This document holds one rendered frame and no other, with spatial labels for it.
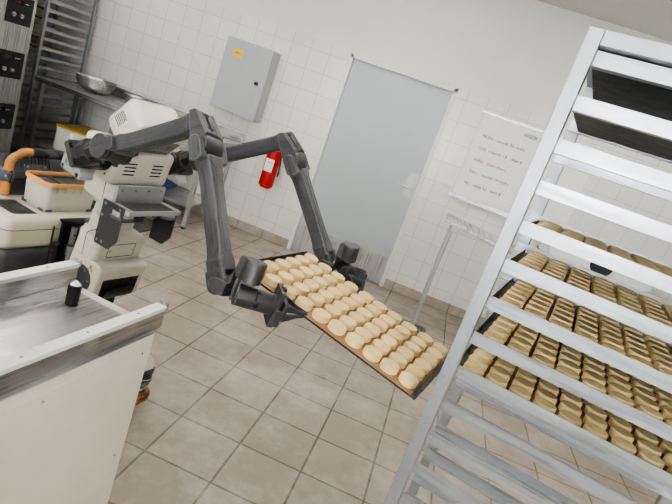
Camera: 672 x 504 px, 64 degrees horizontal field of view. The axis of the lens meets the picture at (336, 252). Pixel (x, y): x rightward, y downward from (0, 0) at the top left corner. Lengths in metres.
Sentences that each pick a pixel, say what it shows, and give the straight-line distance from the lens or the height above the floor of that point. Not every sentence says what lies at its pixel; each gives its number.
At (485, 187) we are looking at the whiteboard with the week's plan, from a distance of 5.36.
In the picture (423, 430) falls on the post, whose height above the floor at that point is 0.89.
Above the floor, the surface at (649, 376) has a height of 1.23.
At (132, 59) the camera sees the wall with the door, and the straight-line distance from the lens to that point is 6.46.
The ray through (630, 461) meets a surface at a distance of 1.31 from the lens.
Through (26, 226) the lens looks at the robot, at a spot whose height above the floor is 0.78.
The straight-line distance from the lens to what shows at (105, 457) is 1.60.
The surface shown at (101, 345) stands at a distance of 1.31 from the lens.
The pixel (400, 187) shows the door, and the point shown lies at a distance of 5.43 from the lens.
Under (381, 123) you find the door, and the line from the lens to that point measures 5.46.
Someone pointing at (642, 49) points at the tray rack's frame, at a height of 1.80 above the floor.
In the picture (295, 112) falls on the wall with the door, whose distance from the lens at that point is 5.62.
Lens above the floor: 1.51
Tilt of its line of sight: 14 degrees down
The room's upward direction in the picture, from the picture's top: 20 degrees clockwise
